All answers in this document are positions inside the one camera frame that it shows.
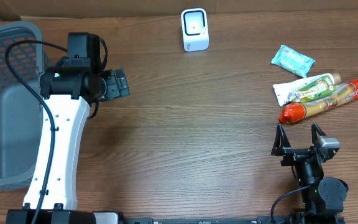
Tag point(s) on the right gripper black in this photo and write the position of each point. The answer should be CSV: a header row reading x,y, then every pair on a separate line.
x,y
293,154

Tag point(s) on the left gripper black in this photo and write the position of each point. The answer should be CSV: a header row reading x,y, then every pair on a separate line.
x,y
117,89

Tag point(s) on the orange spaghetti packet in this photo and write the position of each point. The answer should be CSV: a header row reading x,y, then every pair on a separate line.
x,y
344,93

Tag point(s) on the white tube gold cap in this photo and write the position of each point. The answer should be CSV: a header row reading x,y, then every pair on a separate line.
x,y
285,92

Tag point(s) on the green tea carton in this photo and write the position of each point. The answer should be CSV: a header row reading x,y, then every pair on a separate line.
x,y
315,90

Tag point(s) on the teal snack packet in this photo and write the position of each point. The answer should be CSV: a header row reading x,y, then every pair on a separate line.
x,y
293,61

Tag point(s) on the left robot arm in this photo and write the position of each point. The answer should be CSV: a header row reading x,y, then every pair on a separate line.
x,y
67,91

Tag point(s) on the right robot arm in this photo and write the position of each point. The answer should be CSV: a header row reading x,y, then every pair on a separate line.
x,y
323,197

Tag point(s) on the white barcode scanner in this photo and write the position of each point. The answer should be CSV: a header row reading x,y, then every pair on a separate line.
x,y
195,32

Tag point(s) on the grey plastic shopping basket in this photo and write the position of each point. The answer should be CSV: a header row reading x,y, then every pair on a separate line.
x,y
20,112

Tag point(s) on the cardboard back panel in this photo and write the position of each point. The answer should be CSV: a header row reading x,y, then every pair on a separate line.
x,y
15,9

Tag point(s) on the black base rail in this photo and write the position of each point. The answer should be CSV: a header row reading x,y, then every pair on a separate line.
x,y
216,221

